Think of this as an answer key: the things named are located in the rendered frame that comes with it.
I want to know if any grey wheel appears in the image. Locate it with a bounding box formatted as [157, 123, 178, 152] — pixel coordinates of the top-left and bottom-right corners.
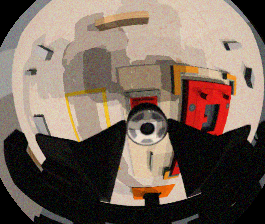
[125, 103, 169, 147]

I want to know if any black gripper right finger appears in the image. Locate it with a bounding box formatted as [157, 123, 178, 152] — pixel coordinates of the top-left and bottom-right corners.
[168, 119, 252, 197]

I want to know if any yellow rectangular outline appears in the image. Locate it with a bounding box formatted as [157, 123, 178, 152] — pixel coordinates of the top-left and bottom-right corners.
[64, 88, 111, 141]

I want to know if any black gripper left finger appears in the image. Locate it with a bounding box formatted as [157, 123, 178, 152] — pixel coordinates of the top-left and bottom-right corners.
[35, 120, 127, 202]

